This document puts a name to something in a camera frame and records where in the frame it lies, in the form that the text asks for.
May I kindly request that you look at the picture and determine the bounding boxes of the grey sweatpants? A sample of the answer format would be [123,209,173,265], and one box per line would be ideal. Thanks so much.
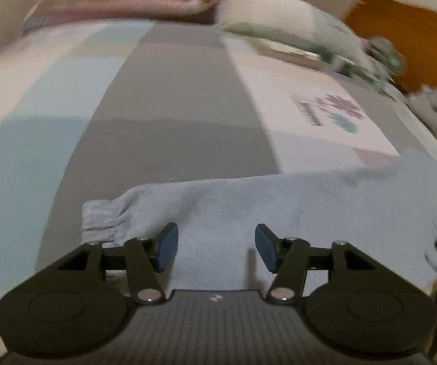
[82,151,437,291]

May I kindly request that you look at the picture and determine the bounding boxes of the green handheld fan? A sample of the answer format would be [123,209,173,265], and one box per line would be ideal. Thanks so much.
[366,36,406,91]

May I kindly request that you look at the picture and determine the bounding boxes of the patchwork bed sheet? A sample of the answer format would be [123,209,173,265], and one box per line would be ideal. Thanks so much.
[0,21,437,354]

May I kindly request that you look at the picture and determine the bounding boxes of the wooden headboard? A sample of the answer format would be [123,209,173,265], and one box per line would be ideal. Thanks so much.
[344,0,437,93]

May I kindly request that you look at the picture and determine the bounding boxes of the green paperback book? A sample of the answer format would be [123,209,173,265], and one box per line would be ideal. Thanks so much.
[254,40,322,67]

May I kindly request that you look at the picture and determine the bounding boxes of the patchwork pillow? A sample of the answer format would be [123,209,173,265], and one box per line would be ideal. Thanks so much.
[216,0,373,72]

